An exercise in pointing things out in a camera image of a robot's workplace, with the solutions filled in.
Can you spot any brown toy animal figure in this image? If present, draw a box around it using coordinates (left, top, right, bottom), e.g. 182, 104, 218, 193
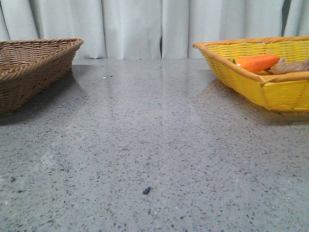
267, 58, 309, 74

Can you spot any orange toy carrot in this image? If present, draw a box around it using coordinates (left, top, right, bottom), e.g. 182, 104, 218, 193
232, 54, 280, 73

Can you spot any brown wicker basket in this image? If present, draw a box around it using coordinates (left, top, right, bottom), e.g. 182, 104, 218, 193
0, 38, 84, 116

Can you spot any yellow wicker basket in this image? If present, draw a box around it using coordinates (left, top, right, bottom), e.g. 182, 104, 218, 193
193, 36, 309, 112

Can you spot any small black debris piece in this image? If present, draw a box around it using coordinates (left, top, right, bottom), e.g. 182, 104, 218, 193
142, 186, 151, 195

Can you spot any white curtain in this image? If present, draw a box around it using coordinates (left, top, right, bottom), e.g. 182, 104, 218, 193
0, 0, 309, 59

